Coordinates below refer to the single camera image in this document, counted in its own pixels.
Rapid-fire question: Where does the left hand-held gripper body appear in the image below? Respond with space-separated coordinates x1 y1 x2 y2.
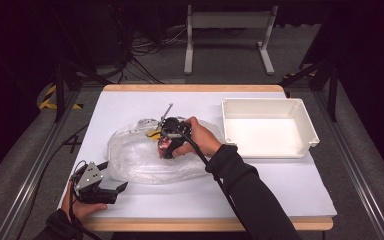
71 161 119 205

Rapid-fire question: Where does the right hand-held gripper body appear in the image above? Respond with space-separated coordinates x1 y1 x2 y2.
155 102 193 143

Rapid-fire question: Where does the red round object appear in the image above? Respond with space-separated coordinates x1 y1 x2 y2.
157 138 173 158

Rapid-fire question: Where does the clear plastic bag smiley print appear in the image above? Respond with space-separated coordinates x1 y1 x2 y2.
103 116 226 186

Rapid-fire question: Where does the person's right hand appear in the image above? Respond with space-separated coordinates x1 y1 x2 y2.
172 116 223 159

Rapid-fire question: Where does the person's left hand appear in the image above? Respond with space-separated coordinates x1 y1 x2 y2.
61 189 109 223

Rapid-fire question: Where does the black metal stand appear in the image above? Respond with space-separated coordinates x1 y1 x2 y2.
279 59 340 123
53 59 113 123

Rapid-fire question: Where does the white plastic box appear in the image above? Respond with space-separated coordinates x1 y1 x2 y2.
220 97 321 160

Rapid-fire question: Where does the white table mat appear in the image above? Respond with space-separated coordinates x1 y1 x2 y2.
57 90 338 219

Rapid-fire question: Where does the white metal stand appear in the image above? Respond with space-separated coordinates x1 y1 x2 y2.
183 4 279 76

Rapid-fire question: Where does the right hand-held gripper black cable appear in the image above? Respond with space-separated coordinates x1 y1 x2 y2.
161 128 258 240

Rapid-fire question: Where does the hand-held gripper black cable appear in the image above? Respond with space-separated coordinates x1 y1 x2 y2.
161 128 258 240
67 159 102 240

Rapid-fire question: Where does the left hand-held gripper black cable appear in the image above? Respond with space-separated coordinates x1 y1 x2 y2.
67 159 102 240

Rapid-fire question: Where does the thin black floor cable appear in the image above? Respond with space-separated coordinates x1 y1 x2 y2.
15 123 91 240

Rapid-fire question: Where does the aluminium frame rail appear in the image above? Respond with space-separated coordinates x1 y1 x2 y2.
313 89 384 240
0 89 82 240

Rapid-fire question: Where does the bundle of floor cables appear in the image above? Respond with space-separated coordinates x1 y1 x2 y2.
111 19 189 85

